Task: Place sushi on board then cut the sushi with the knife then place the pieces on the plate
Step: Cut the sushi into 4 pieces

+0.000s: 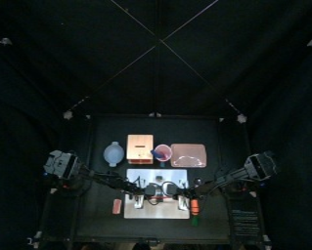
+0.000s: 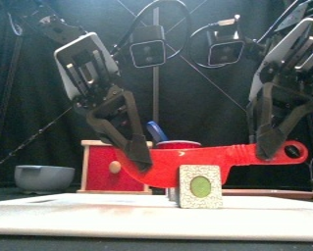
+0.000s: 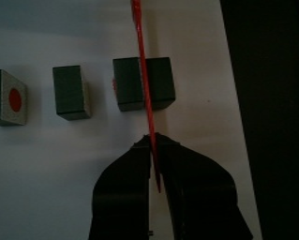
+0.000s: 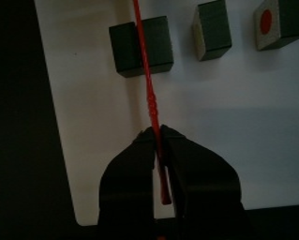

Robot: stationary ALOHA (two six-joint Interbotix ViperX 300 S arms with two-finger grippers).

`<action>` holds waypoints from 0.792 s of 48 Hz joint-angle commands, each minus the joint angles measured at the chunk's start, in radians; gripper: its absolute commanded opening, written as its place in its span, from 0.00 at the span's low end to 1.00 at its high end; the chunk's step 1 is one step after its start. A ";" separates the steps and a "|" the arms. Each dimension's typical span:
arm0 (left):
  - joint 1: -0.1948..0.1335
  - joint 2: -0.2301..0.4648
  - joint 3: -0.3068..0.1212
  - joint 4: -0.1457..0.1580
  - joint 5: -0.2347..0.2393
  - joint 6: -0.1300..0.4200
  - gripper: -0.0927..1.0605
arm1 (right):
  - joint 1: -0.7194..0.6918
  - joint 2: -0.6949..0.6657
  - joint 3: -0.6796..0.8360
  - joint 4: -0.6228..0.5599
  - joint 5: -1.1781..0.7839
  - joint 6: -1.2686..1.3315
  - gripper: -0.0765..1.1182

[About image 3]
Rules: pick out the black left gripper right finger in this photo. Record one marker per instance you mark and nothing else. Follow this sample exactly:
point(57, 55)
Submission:
point(201, 193)

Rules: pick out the white cutting board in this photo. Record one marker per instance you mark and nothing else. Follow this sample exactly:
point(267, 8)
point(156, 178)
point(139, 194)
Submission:
point(50, 172)

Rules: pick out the red toy knife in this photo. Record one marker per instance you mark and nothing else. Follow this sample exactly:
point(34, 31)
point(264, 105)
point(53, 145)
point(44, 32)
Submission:
point(143, 62)

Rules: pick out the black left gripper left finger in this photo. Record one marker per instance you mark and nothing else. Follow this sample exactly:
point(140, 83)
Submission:
point(121, 193)

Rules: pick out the black toy sushi piece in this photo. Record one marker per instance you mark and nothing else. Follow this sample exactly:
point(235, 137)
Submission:
point(69, 92)
point(160, 82)
point(5, 97)
point(128, 82)

